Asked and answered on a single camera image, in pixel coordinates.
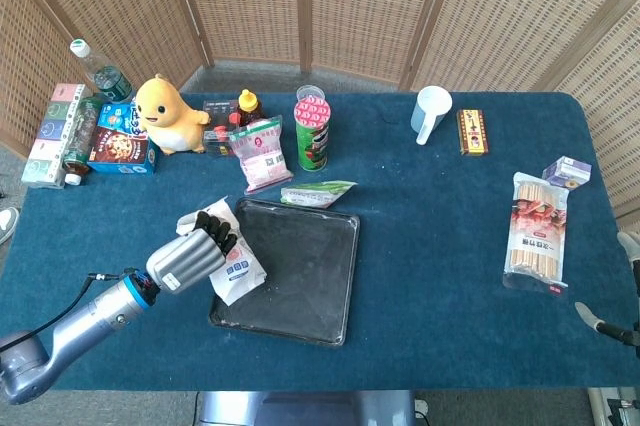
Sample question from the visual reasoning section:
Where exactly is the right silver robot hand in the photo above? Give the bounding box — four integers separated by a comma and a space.
574, 231, 640, 347

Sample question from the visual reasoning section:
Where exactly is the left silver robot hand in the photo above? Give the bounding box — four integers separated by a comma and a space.
146, 211, 239, 295

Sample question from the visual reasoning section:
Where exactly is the white plastic packet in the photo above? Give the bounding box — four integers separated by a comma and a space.
175, 196, 268, 307

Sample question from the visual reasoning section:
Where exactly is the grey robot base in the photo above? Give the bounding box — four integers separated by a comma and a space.
195, 389, 417, 426

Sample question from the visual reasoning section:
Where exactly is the bamboo skewers pack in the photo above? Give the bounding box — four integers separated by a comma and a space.
502, 171, 571, 295

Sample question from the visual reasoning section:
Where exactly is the white metal stand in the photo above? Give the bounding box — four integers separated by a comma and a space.
587, 385, 640, 426

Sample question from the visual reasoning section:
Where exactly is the black baking tray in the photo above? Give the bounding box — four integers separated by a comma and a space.
208, 197, 361, 347

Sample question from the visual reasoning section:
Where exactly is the blue cookie box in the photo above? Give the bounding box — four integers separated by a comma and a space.
87, 125, 157, 177

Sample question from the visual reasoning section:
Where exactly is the pink zip bag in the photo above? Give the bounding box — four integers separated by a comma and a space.
228, 115, 294, 196

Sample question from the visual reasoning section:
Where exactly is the purple white small carton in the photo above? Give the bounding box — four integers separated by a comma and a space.
541, 155, 593, 191

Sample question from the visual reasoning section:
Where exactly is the green white snack pouch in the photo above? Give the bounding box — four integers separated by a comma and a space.
279, 179, 358, 210

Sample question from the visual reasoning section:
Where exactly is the yellow dinosaur plush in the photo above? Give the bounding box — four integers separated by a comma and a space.
134, 73, 212, 156

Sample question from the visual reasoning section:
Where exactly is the black box with red parts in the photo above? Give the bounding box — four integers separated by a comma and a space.
201, 99, 242, 158

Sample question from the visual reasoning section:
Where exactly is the blue white snack packet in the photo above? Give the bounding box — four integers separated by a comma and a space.
96, 102, 149, 140

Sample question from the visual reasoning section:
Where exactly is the green tea bottle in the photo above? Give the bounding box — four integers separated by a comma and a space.
63, 96, 104, 186

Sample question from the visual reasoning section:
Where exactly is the honey bottle yellow cap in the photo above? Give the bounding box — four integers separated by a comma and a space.
236, 88, 264, 128

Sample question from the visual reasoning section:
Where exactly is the green chips can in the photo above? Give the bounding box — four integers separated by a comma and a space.
293, 97, 332, 172

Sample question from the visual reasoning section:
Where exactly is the pastel tissue pack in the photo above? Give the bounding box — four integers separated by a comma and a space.
20, 83, 94, 190

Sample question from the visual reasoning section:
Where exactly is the clear water bottle green label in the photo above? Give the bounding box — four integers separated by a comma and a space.
69, 38, 134, 104

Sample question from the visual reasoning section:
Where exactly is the clear plastic lid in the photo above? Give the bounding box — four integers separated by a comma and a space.
295, 84, 327, 103

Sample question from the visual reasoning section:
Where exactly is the blue table cloth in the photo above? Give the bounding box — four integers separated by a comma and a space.
0, 90, 640, 392

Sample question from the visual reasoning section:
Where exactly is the brown yellow box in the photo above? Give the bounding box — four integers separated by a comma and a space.
456, 108, 490, 157

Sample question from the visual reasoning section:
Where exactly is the white measuring cup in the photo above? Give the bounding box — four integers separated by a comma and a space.
410, 85, 454, 146

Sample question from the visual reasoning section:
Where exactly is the wicker folding screen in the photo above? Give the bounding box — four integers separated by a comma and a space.
0, 0, 640, 235

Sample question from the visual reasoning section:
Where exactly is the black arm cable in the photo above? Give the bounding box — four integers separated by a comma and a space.
19, 272, 126, 338

